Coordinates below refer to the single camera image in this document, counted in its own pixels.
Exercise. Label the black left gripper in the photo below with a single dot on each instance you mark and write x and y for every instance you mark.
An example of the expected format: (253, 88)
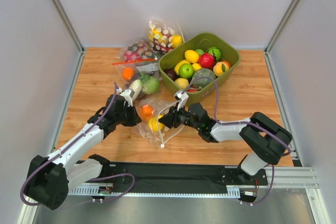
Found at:
(132, 115)

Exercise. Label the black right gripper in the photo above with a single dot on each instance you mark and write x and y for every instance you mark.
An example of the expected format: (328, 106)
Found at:
(172, 117)

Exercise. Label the fake yellow pear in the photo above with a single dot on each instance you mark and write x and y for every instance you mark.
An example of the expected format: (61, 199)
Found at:
(196, 66)
(154, 124)

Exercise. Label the clear zip bag with fruit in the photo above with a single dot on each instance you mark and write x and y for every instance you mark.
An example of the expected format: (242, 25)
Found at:
(161, 137)

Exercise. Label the fake orange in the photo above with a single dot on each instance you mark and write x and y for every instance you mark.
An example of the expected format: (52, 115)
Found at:
(146, 112)
(127, 74)
(226, 62)

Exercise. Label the fake yellow lemon from bag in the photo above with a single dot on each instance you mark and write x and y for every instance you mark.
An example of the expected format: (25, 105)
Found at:
(191, 56)

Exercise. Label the fake red peach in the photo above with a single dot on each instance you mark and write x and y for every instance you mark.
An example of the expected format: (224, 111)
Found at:
(206, 60)

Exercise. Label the fake yellow peach with leaf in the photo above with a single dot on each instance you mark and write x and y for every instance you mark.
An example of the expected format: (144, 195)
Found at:
(220, 68)

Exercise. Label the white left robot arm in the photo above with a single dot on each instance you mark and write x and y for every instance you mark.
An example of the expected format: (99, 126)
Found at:
(50, 178)

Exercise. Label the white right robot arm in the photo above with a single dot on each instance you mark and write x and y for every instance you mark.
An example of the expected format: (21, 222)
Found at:
(268, 140)

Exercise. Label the fake green cabbage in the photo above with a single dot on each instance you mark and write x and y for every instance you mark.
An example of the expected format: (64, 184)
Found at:
(150, 84)

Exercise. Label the fake yellow quince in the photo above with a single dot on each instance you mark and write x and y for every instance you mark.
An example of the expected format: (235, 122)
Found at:
(182, 83)

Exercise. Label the clear bag with orange zipper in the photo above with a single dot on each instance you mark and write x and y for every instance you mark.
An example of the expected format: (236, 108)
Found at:
(140, 75)

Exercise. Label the fake dark red plum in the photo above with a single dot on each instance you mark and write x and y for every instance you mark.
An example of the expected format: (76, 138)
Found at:
(171, 74)

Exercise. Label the fake green apple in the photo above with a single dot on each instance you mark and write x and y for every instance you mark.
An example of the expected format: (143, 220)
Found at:
(186, 70)

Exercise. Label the fake netted melon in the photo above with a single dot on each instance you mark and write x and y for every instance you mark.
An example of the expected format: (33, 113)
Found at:
(202, 77)

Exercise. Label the polka dot bag with strawberry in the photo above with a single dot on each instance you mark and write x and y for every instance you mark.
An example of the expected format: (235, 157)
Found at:
(138, 50)

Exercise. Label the fake bumpy green fruit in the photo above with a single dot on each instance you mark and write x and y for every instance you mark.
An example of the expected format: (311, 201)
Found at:
(200, 51)

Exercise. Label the fake orange in bin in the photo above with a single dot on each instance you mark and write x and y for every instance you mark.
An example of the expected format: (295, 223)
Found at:
(226, 62)

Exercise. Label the fake striped watermelon ball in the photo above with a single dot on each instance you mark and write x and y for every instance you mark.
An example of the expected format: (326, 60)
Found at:
(215, 52)

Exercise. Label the polka dot bag with lemon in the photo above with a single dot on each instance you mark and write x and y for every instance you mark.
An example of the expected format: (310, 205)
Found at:
(162, 37)

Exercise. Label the green plastic bin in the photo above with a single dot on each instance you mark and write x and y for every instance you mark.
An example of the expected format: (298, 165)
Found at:
(202, 41)

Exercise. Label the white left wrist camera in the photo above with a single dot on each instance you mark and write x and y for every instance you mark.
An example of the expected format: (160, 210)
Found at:
(128, 96)

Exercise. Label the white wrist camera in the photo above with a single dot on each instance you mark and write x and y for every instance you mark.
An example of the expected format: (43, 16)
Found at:
(181, 96)
(128, 96)

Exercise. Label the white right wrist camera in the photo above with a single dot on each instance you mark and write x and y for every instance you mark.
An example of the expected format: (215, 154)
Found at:
(181, 96)

